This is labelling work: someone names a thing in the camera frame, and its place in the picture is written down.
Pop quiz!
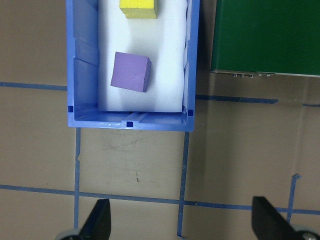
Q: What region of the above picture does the purple block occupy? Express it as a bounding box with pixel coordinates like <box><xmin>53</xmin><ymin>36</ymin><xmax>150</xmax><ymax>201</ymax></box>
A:
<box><xmin>110</xmin><ymin>51</ymin><xmax>152</xmax><ymax>94</ymax></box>

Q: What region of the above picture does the yellow block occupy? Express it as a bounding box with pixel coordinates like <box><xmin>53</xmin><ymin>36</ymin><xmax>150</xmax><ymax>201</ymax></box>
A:
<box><xmin>119</xmin><ymin>0</ymin><xmax>159</xmax><ymax>20</ymax></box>

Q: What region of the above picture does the blue plastic storage bin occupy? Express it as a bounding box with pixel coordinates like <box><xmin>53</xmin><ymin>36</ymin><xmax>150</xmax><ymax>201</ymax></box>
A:
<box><xmin>65</xmin><ymin>0</ymin><xmax>201</xmax><ymax>132</ymax></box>

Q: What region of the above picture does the green conveyor belt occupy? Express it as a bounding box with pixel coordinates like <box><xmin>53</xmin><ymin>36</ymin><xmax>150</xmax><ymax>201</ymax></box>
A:
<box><xmin>209</xmin><ymin>0</ymin><xmax>320</xmax><ymax>78</ymax></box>

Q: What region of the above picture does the white foam pad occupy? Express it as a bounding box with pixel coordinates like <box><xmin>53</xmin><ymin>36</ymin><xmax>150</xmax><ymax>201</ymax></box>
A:
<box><xmin>97</xmin><ymin>0</ymin><xmax>190</xmax><ymax>113</ymax></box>

